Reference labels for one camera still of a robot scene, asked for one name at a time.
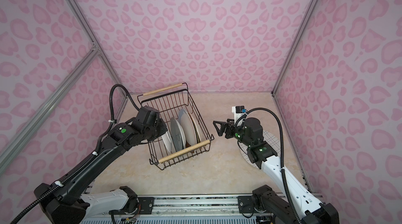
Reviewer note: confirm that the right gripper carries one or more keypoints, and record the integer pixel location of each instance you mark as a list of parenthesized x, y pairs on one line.
[(231, 128)]

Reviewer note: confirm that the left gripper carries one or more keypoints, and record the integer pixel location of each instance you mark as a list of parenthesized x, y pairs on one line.
[(164, 128)]

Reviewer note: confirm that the white plate orange sunburst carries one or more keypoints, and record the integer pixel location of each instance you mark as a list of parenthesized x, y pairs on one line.
[(167, 140)]

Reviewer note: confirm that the grey-blue plate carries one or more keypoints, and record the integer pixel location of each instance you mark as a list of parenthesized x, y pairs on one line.
[(177, 134)]

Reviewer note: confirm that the pastel abstract pattern plate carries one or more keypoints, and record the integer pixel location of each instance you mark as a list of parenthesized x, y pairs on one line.
[(188, 127)]

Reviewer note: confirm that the white grid pattern plate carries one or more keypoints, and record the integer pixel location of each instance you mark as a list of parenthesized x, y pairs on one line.
[(268, 137)]

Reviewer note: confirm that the white star cartoon plate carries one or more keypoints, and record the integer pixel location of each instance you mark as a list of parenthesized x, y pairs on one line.
[(200, 137)]

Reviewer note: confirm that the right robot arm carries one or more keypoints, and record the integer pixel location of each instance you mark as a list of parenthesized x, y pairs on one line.
[(299, 206)]

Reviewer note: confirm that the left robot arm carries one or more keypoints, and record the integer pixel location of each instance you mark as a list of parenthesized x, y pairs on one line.
[(100, 161)]

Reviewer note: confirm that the black wire dish rack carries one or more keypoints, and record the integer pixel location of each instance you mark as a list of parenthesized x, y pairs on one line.
[(168, 101)]

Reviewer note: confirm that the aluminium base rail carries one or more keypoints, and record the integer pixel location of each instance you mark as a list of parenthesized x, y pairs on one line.
[(125, 201)]

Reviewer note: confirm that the aluminium frame strut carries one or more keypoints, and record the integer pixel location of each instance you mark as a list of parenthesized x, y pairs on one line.
[(20, 140)]

